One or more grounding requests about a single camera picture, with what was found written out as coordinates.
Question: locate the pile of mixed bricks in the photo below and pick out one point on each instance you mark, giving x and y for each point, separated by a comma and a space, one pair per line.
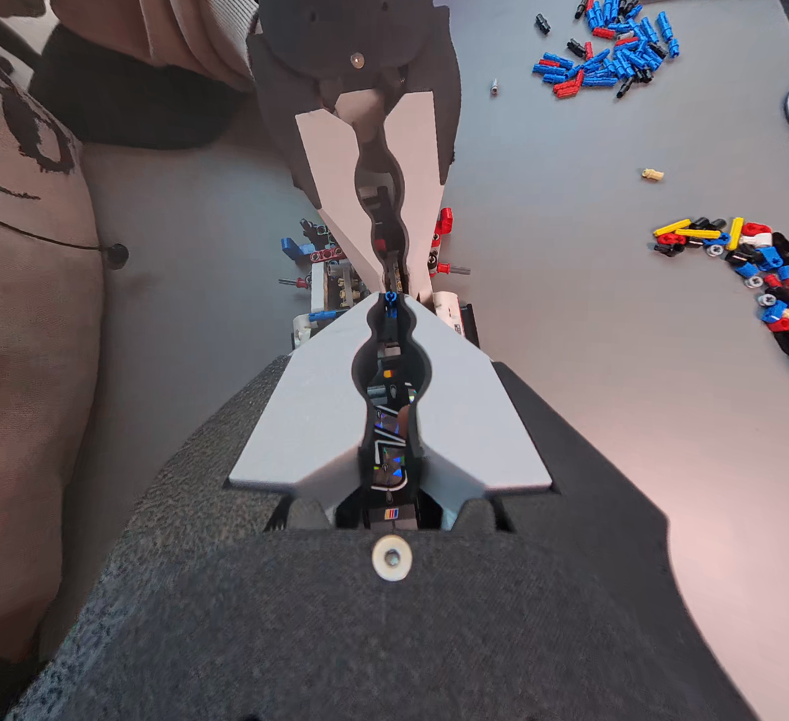
752, 252

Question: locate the small blue connector pin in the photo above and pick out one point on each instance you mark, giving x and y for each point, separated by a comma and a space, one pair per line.
389, 298

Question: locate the pile of blue pins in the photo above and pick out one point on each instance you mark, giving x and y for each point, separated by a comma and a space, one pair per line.
604, 64

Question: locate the person's beige sweatshirt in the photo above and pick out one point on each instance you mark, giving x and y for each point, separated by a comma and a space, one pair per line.
43, 363

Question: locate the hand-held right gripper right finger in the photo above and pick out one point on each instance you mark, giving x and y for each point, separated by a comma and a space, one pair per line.
481, 419

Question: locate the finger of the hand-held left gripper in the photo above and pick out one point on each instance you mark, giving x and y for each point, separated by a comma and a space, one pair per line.
333, 166
422, 166

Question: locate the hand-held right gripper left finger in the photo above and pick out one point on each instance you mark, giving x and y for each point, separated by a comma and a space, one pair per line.
302, 419

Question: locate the brick-built toy race car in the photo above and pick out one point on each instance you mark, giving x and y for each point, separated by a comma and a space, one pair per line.
333, 289

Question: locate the black connector pin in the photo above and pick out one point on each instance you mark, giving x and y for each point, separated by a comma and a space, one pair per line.
542, 23

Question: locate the tan connector pin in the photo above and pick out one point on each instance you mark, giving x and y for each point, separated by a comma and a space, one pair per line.
652, 174

